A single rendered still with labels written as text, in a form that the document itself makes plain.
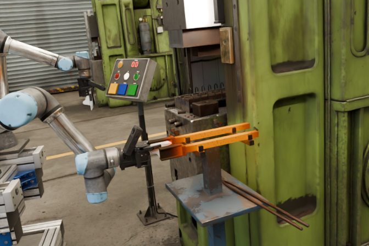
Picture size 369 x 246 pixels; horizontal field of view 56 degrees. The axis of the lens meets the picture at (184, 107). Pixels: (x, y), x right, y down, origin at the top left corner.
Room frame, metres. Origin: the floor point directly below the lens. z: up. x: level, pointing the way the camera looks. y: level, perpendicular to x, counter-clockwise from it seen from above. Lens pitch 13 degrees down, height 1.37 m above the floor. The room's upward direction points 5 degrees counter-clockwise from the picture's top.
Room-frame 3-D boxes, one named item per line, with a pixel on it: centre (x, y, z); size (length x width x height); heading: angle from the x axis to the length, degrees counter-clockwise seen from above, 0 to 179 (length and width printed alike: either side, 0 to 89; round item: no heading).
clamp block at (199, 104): (1.81, -0.11, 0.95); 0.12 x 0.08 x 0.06; 114
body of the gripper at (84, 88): (2.15, 0.60, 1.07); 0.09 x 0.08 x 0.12; 98
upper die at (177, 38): (2.04, -0.18, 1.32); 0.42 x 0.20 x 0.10; 114
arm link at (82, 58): (2.15, 0.59, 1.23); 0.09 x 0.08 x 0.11; 106
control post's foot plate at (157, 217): (2.43, 0.31, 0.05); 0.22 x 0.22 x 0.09; 24
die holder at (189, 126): (1.99, -0.21, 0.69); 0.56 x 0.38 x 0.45; 114
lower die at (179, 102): (2.04, -0.18, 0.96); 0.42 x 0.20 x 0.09; 114
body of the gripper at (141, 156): (1.28, 0.21, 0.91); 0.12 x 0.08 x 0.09; 110
